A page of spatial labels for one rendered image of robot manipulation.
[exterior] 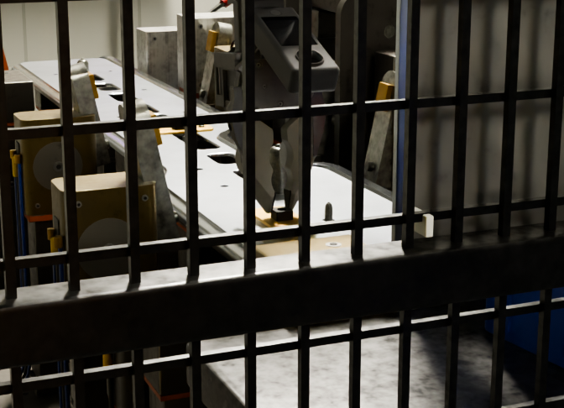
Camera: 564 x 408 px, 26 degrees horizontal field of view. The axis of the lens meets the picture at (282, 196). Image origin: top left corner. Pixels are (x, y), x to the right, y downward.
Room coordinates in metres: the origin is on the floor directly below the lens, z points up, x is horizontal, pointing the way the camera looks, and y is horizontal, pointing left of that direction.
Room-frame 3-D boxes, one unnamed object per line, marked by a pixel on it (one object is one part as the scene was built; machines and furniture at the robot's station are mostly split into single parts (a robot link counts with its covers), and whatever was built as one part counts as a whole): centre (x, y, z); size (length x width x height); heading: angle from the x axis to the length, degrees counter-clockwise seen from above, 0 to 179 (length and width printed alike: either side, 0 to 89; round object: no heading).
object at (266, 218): (1.11, 0.00, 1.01); 0.08 x 0.04 x 0.01; 23
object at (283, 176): (1.25, 0.00, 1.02); 0.03 x 0.03 x 0.07
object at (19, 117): (1.43, 0.29, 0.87); 0.12 x 0.07 x 0.35; 112
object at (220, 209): (1.58, 0.15, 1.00); 1.38 x 0.22 x 0.02; 22
